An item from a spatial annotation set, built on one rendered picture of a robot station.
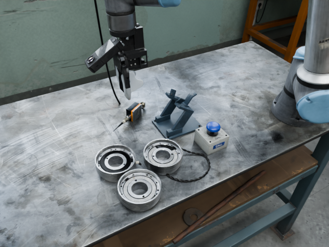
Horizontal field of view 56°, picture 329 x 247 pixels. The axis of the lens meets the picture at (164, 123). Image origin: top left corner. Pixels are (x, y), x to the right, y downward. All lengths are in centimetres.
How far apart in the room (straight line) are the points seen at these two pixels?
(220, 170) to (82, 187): 36
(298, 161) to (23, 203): 99
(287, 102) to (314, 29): 32
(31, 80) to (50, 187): 167
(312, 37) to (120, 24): 46
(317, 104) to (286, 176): 46
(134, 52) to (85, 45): 157
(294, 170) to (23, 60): 184
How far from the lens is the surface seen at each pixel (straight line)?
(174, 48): 279
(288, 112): 105
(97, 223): 75
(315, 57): 83
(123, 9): 81
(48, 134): 98
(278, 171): 126
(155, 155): 84
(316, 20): 79
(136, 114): 97
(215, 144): 87
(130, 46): 87
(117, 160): 85
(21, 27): 227
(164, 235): 101
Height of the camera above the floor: 143
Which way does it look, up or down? 40 degrees down
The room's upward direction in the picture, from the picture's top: 3 degrees clockwise
